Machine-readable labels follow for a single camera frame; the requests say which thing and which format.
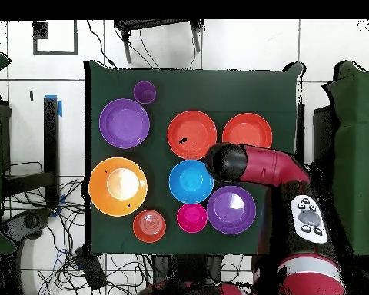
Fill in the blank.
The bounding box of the wide red-orange bowl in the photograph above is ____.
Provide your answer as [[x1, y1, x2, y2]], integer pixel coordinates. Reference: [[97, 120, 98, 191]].
[[221, 112, 274, 150], [167, 109, 218, 161]]

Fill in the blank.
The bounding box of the blue plastic bowl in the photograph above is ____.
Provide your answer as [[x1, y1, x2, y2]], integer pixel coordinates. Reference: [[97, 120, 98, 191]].
[[168, 159, 215, 205]]

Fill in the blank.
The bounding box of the pink plastic bowl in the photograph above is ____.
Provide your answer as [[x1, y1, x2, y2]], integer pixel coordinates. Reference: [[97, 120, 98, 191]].
[[176, 203, 209, 234]]

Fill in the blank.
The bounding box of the purple plastic bowl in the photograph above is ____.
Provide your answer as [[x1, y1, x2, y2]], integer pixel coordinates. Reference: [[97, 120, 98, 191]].
[[98, 98, 151, 150], [206, 184, 257, 235]]

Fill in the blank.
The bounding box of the small deep orange bowl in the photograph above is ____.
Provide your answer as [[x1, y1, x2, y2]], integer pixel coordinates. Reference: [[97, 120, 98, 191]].
[[132, 209, 168, 244]]

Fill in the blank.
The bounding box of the dark green tablecloth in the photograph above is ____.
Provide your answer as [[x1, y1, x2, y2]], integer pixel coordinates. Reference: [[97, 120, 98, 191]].
[[83, 59, 305, 256]]

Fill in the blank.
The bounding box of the purple plastic cup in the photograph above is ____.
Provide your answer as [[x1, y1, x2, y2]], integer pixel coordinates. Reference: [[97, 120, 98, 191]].
[[132, 80, 158, 105]]

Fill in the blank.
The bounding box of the large yellow-orange bowl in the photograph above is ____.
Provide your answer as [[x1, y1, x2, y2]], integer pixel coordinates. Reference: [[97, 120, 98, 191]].
[[88, 157, 148, 217]]

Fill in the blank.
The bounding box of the blue tape strip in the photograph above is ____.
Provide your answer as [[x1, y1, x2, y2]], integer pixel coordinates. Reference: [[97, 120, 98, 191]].
[[45, 94, 63, 118]]

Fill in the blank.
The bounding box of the black metal chair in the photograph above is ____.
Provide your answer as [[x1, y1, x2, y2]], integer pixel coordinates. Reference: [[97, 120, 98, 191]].
[[114, 18, 205, 65]]

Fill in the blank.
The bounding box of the black power brick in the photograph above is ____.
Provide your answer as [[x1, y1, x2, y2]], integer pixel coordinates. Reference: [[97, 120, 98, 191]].
[[74, 247, 108, 291]]

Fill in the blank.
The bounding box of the black table frame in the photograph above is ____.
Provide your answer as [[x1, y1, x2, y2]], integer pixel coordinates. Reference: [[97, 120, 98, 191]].
[[1, 96, 61, 210]]

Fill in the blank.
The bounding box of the black floor cable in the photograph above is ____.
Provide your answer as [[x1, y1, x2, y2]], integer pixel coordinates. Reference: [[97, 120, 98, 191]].
[[86, 19, 118, 68]]

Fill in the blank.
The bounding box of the blue network cable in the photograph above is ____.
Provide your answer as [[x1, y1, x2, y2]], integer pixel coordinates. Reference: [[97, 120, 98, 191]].
[[53, 248, 81, 271]]

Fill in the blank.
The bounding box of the black square frame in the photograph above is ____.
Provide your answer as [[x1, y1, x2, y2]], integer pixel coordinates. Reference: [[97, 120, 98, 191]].
[[32, 19, 78, 56]]

